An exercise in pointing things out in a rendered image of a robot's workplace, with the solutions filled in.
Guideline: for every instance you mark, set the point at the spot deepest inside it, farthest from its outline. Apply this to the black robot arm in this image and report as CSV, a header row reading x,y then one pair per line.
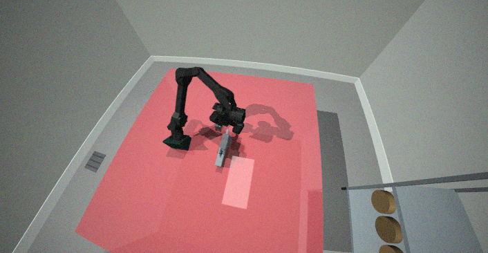
x,y
223,95

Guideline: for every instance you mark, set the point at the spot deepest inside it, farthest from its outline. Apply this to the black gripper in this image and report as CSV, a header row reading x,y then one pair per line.
x,y
237,128

